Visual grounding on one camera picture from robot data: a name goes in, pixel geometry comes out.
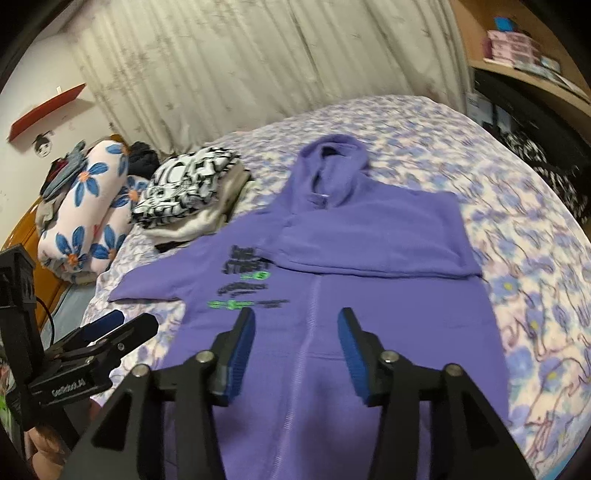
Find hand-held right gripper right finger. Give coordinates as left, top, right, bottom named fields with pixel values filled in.
left=337, top=307, right=532, bottom=480

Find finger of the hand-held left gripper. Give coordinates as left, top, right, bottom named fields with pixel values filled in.
left=46, top=309, right=126, bottom=354
left=90, top=313, right=160, bottom=366

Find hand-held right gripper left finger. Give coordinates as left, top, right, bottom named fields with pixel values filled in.
left=60, top=307, right=257, bottom=480

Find purple hoodie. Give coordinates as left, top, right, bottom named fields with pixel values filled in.
left=108, top=134, right=511, bottom=480

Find person's left hand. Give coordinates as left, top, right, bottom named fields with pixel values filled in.
left=25, top=428, right=71, bottom=480

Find grey bed sheet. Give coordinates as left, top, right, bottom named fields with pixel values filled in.
left=46, top=282, right=100, bottom=342

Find wooden headboard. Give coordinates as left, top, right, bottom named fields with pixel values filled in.
left=0, top=198, right=70, bottom=333

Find rolled white blue-flower blanket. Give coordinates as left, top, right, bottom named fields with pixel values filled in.
left=37, top=141, right=151, bottom=284

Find grey cloth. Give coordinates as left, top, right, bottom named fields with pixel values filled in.
left=34, top=194, right=61, bottom=232

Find denim clothing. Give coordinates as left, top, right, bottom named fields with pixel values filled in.
left=39, top=141, right=88, bottom=201

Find black and white patterned garment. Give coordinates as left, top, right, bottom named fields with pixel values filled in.
left=130, top=147, right=241, bottom=229

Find black clothing heap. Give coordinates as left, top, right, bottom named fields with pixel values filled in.
left=127, top=141, right=161, bottom=177

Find purple floral bed blanket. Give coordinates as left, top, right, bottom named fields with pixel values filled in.
left=60, top=95, right=591, bottom=480

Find black and white speckled cloth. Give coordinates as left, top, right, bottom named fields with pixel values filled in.
left=501, top=131, right=591, bottom=217

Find cream patterned curtain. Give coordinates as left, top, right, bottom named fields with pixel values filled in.
left=69, top=0, right=472, bottom=155

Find wooden shelf unit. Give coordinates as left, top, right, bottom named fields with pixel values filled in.
left=450, top=0, right=591, bottom=121

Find teal boxes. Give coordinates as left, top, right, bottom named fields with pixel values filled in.
left=515, top=55, right=561, bottom=77

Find stack of pink boxes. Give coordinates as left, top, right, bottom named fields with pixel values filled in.
left=482, top=30, right=541, bottom=65

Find black cable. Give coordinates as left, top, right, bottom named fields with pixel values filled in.
left=36, top=295, right=55, bottom=344

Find face wall sticker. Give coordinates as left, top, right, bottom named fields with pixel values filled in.
left=32, top=131, right=54, bottom=158

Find red wall shelf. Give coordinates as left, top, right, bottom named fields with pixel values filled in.
left=7, top=83, right=87, bottom=141

